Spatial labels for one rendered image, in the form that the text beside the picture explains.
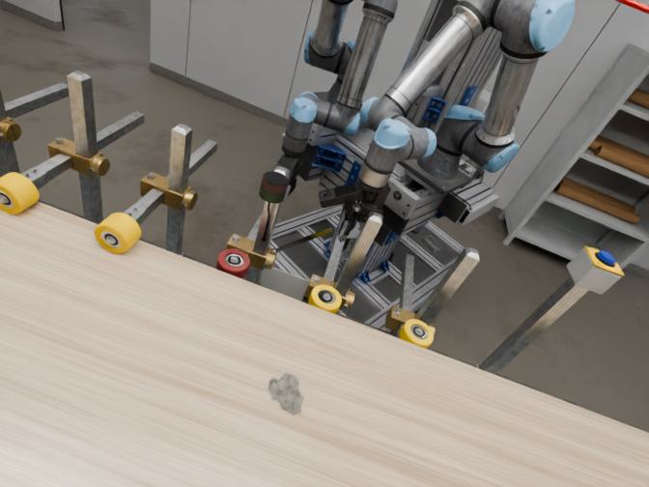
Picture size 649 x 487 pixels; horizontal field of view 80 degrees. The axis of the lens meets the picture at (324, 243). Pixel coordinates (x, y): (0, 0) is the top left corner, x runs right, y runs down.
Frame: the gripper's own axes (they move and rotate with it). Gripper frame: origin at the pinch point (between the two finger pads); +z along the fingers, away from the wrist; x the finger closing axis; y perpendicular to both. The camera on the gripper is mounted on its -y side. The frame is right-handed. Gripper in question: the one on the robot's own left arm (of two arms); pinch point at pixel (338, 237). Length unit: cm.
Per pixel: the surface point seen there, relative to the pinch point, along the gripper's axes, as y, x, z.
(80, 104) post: -67, 14, -16
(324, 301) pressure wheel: -5.5, -20.4, 4.3
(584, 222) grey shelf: 279, 152, 68
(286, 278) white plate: -11.3, -2.1, 17.1
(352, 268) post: 2.3, -11.2, 0.4
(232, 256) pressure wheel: -28.7, -8.3, 4.5
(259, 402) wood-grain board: -22, -46, 5
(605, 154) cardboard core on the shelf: 221, 134, 1
